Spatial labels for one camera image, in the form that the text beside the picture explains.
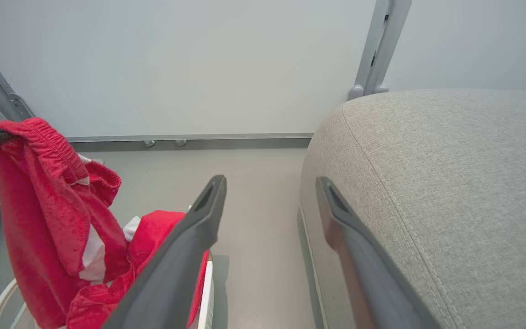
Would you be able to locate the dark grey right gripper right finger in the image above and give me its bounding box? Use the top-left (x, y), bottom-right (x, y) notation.
top-left (316, 177), bottom-right (442, 329)

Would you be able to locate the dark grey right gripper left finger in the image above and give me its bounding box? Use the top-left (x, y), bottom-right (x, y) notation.
top-left (103, 175), bottom-right (227, 329)

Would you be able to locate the red garment with white trim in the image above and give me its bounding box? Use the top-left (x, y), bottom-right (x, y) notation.
top-left (66, 210), bottom-right (211, 329)

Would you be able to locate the red and white shirt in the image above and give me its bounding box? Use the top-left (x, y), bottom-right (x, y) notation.
top-left (0, 117), bottom-right (130, 329)

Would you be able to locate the white laundry basket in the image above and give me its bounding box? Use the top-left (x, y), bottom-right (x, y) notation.
top-left (0, 249), bottom-right (216, 329)

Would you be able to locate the grey fabric sofa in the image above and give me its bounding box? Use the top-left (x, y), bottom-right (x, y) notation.
top-left (297, 89), bottom-right (526, 329)

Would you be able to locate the grey partition bottom rail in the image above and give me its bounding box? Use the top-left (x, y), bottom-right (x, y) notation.
top-left (66, 133), bottom-right (315, 152)

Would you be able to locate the grey partition post with feet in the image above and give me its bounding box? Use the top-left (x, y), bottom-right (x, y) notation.
top-left (347, 0), bottom-right (412, 101)

